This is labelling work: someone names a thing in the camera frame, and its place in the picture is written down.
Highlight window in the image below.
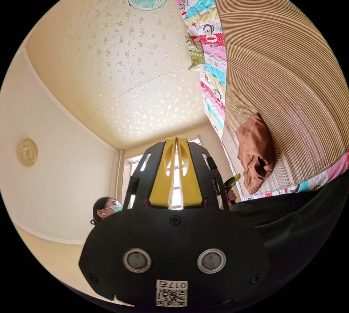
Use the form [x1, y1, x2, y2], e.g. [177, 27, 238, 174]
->
[121, 135, 208, 210]

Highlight bed with woven mat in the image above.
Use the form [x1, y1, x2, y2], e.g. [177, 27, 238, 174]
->
[164, 0, 349, 201]

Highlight person's body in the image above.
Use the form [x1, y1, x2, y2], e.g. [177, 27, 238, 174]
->
[90, 171, 348, 307]

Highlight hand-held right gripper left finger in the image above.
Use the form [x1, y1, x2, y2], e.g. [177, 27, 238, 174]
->
[149, 138, 177, 209]

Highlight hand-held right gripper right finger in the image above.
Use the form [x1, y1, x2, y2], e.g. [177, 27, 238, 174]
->
[172, 138, 203, 209]

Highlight brown pants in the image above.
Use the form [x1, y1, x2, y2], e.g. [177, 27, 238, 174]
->
[235, 113, 276, 196]

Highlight green pillow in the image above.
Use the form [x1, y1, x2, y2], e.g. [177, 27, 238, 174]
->
[185, 35, 205, 72]

